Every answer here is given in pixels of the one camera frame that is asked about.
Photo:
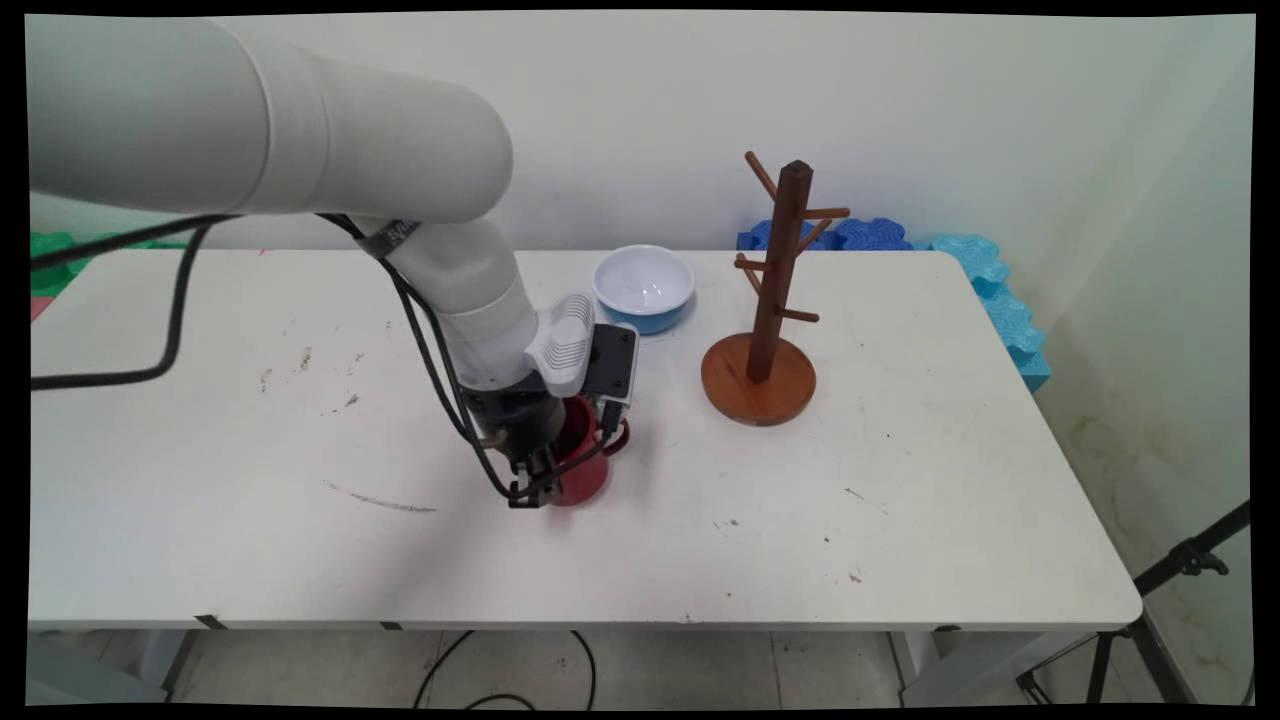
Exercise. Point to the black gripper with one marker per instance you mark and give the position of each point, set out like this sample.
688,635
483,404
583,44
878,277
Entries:
515,425

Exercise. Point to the red enamel mug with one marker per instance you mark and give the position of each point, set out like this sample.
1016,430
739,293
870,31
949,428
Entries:
585,470

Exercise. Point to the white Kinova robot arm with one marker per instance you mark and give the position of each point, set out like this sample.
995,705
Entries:
300,130

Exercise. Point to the blue bowl white inside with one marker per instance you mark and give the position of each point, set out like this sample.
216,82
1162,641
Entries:
645,285

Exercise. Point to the brown wooden mug tree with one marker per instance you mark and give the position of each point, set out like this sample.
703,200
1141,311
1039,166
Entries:
775,260

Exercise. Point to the dark blue foam mat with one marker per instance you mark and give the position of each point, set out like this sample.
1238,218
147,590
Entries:
870,236

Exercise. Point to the white table leg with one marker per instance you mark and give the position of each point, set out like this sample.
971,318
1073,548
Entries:
960,665
160,660

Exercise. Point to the light blue foam mat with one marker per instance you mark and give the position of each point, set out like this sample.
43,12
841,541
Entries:
1005,310

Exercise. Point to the red foam mat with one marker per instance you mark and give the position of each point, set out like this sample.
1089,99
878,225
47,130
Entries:
40,308

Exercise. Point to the green foam mat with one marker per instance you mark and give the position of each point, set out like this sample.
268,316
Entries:
55,265

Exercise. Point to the black tripod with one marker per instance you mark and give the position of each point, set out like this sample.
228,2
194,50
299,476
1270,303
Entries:
1180,565

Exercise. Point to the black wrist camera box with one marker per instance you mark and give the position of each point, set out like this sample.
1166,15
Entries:
612,362

